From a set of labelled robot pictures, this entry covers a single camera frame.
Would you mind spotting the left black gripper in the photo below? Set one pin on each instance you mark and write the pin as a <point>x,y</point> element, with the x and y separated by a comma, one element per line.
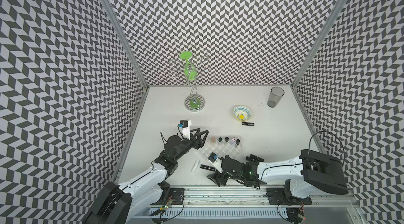
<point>196,145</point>

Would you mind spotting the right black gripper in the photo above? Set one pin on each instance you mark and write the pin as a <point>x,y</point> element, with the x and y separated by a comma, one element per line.
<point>218,178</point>

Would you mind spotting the aluminium front rail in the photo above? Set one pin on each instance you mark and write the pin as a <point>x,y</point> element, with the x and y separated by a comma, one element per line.
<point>238,196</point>

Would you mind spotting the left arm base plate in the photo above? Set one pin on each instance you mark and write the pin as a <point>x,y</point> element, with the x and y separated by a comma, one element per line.
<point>176,194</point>

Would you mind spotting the grey ribbed drinking glass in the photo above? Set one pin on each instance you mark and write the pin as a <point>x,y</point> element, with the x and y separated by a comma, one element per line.
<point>276,94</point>

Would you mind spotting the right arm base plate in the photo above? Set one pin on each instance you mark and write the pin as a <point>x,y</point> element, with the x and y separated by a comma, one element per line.
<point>288,197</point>

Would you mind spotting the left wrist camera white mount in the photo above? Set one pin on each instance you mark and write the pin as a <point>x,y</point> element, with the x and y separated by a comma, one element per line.
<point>184,128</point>

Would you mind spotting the yellow blue patterned bowl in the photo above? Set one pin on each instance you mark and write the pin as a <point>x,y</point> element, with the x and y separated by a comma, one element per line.
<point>242,113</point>

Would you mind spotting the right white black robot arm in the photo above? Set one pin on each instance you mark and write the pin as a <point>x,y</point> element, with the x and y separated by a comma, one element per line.
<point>309,173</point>

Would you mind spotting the clear acrylic lipstick organizer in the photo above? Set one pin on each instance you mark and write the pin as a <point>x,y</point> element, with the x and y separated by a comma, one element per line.
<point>222,149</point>

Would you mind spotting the white lip balm tube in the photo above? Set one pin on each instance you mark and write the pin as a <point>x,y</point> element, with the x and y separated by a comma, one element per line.
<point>195,166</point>

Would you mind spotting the chrome stand with green discs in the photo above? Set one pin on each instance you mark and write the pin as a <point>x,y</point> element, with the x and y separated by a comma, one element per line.
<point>194,102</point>

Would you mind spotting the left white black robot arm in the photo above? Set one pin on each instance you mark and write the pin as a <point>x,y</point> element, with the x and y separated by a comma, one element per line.
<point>118,204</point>

